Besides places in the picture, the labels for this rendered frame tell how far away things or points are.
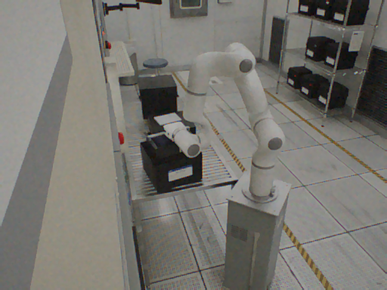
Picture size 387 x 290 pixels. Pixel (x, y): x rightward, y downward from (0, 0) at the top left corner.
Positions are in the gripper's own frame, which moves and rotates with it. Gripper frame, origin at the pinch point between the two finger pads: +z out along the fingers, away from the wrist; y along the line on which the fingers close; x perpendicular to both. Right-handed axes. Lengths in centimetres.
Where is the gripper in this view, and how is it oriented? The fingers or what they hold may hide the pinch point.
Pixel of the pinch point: (168, 122)
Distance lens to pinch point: 166.6
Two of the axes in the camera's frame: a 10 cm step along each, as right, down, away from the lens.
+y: 9.0, -2.5, 3.6
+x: -0.3, -8.6, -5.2
